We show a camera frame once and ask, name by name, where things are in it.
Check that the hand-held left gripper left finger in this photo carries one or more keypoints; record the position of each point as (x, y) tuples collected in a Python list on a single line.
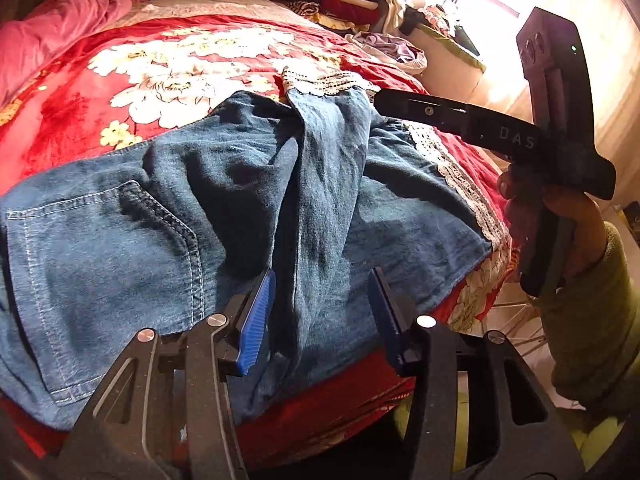
[(257, 320)]

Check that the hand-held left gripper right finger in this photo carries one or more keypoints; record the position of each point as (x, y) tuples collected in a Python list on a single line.
[(385, 315)]

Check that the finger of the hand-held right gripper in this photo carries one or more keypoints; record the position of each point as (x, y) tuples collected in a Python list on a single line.
[(420, 109)]

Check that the blue denim pants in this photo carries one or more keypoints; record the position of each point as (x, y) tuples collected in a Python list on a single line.
[(350, 210)]

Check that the person's right hand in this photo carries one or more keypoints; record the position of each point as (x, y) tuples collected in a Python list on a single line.
[(580, 235)]

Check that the white bedside cabinet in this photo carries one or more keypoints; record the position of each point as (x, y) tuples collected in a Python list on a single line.
[(450, 80)]

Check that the white basket with purple clothes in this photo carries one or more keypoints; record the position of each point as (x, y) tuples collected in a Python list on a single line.
[(395, 50)]

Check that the heap of mixed clothes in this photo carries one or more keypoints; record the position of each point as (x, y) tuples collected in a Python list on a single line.
[(440, 22)]

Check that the red floral blanket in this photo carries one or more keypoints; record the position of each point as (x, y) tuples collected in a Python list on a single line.
[(150, 60)]

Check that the pink quilt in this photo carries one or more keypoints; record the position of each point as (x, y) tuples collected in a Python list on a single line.
[(50, 30)]

